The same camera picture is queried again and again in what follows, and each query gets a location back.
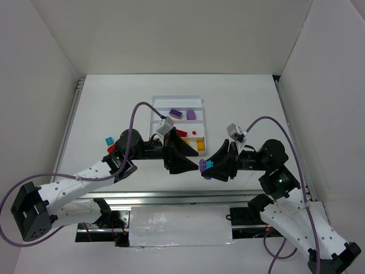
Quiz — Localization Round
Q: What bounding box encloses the red curved lego brick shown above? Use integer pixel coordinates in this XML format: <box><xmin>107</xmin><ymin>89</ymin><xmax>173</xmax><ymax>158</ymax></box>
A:
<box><xmin>177</xmin><ymin>130</ymin><xmax>188</xmax><ymax>137</ymax></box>

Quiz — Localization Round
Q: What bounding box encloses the teal lego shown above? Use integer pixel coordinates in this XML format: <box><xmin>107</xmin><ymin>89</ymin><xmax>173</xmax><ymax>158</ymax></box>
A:
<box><xmin>205</xmin><ymin>160</ymin><xmax>214</xmax><ymax>169</ymax></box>

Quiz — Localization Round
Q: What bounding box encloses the yellow lego plate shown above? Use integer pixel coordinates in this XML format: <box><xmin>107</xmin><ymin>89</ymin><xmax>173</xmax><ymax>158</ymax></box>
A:
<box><xmin>196</xmin><ymin>139</ymin><xmax>205</xmax><ymax>152</ymax></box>

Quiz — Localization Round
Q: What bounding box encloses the purple sloped lego brick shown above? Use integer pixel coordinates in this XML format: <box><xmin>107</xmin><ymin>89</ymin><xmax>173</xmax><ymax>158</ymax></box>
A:
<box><xmin>169</xmin><ymin>108</ymin><xmax>183</xmax><ymax>119</ymax></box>

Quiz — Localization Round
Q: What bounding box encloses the purple flower lego brick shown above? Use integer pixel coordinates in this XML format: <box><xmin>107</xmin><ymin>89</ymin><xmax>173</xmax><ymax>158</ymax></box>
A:
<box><xmin>186</xmin><ymin>109</ymin><xmax>196</xmax><ymax>120</ymax></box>

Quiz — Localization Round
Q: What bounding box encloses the red two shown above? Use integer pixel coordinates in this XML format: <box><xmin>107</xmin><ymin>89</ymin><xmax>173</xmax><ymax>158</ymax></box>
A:
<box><xmin>107</xmin><ymin>144</ymin><xmax>116</xmax><ymax>154</ymax></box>

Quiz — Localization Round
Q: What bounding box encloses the small teal lego brick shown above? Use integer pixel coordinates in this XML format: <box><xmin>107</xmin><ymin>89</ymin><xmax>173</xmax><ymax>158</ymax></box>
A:
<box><xmin>105</xmin><ymin>137</ymin><xmax>114</xmax><ymax>146</ymax></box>

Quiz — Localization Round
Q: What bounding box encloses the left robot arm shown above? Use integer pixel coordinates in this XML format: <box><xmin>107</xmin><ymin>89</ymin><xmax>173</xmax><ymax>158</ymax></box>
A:
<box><xmin>11</xmin><ymin>128</ymin><xmax>198</xmax><ymax>242</ymax></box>

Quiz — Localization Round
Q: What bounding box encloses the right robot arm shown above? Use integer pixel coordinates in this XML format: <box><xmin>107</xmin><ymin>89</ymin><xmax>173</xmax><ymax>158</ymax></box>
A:
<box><xmin>199</xmin><ymin>139</ymin><xmax>361</xmax><ymax>273</ymax></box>

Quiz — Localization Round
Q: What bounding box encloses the white divided sorting tray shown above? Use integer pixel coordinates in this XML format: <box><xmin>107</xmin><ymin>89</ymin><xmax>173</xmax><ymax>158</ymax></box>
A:
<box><xmin>152</xmin><ymin>95</ymin><xmax>206</xmax><ymax>156</ymax></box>

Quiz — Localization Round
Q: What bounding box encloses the silver foil cover plate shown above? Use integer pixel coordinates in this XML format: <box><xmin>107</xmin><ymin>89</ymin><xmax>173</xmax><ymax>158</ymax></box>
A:
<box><xmin>129</xmin><ymin>205</ymin><xmax>234</xmax><ymax>247</ymax></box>

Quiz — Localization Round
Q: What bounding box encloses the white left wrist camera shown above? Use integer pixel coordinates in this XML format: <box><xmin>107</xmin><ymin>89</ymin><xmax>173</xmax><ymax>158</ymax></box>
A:
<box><xmin>155</xmin><ymin>117</ymin><xmax>174</xmax><ymax>143</ymax></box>

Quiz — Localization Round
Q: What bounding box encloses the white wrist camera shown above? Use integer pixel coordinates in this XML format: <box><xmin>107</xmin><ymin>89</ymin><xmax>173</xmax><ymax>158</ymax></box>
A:
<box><xmin>226</xmin><ymin>123</ymin><xmax>248</xmax><ymax>149</ymax></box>
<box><xmin>155</xmin><ymin>117</ymin><xmax>174</xmax><ymax>143</ymax></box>

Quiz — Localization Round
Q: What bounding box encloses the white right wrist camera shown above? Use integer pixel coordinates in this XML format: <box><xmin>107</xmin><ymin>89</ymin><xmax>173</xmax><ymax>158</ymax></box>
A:
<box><xmin>226</xmin><ymin>123</ymin><xmax>248</xmax><ymax>149</ymax></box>

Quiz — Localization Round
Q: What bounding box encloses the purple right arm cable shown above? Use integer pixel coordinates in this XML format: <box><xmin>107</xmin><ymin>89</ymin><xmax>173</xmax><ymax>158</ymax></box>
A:
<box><xmin>245</xmin><ymin>116</ymin><xmax>322</xmax><ymax>274</ymax></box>

